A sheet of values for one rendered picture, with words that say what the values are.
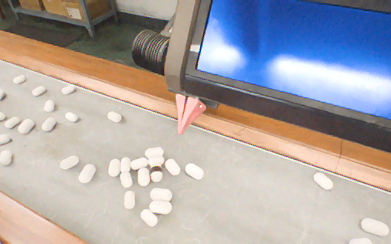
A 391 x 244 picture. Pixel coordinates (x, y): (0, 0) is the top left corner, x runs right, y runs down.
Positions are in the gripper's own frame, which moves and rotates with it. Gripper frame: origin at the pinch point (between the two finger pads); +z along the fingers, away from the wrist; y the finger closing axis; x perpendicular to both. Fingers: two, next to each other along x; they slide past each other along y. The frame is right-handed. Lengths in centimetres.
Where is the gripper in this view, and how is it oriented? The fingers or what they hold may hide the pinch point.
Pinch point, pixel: (181, 130)
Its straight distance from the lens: 50.3
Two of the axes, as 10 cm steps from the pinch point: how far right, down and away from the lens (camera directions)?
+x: 2.9, 1.5, 9.5
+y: 9.0, 3.1, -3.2
